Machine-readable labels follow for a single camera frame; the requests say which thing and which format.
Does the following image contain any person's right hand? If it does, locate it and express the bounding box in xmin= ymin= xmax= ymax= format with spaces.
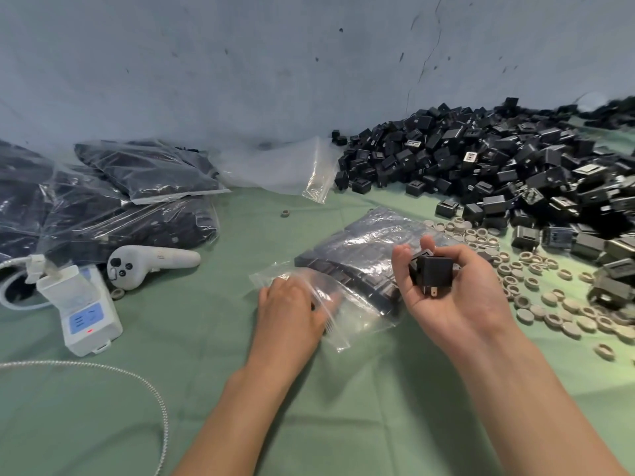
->
xmin=391 ymin=235 xmax=518 ymax=363

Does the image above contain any person's left hand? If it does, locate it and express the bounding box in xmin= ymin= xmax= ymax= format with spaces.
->
xmin=255 ymin=275 xmax=344 ymax=365

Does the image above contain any black relay block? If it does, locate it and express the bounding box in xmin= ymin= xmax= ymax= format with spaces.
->
xmin=409 ymin=254 xmax=455 ymax=298

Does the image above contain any clear bag of black relays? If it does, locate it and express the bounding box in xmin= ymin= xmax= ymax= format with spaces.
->
xmin=248 ymin=207 xmax=463 ymax=353

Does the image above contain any person's right forearm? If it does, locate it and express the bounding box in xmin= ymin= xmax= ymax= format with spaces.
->
xmin=459 ymin=322 xmax=635 ymax=476

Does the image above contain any person's left forearm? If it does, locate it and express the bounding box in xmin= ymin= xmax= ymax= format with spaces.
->
xmin=171 ymin=354 xmax=309 ymax=476

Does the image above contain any pile of loose black relays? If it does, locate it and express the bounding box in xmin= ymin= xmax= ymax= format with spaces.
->
xmin=331 ymin=96 xmax=635 ymax=320

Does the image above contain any green table cloth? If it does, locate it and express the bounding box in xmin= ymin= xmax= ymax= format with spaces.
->
xmin=0 ymin=114 xmax=635 ymax=476

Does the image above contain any empty clear plastic bag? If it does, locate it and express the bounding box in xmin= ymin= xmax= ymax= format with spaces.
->
xmin=216 ymin=136 xmax=334 ymax=205

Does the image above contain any white handheld controller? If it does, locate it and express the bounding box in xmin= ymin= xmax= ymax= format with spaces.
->
xmin=106 ymin=245 xmax=202 ymax=292

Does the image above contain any sealed bag of black parts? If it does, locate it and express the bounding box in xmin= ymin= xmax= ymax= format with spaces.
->
xmin=39 ymin=192 xmax=220 ymax=265
xmin=74 ymin=139 xmax=232 ymax=205
xmin=0 ymin=139 xmax=63 ymax=265

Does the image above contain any white power bank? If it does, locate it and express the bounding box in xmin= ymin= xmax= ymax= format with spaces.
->
xmin=37 ymin=264 xmax=124 ymax=358

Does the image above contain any pile of beige ring caps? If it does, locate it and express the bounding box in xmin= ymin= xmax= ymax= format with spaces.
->
xmin=423 ymin=217 xmax=635 ymax=363

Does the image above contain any braided white cable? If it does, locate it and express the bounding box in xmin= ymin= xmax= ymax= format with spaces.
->
xmin=0 ymin=360 xmax=170 ymax=476

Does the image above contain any smooth white cable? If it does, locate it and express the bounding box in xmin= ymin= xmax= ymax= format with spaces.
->
xmin=0 ymin=254 xmax=53 ymax=311

